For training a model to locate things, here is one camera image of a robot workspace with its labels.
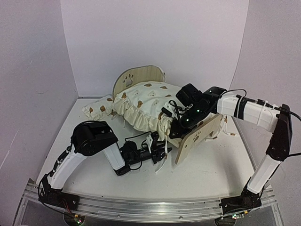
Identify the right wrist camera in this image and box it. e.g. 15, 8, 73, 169
161, 100, 181, 120

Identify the wooden pet bed frame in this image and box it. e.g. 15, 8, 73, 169
113, 65, 224, 164

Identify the large bear print cushion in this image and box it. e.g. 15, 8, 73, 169
110, 70, 237, 175

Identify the small bear print pillow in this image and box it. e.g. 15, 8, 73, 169
82, 95, 114, 121

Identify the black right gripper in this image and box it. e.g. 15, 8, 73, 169
169, 104, 209, 139

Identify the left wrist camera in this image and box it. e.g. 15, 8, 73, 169
142, 131, 159, 153

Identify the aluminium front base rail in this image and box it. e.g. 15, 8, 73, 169
14, 184, 284, 226

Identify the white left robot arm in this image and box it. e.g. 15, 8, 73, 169
38, 121, 172, 210

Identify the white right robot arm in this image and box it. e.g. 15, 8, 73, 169
170, 83, 300, 215

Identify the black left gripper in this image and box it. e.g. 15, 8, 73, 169
128, 141, 173, 167

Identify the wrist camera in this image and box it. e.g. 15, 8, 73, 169
142, 131, 159, 153
161, 100, 181, 120

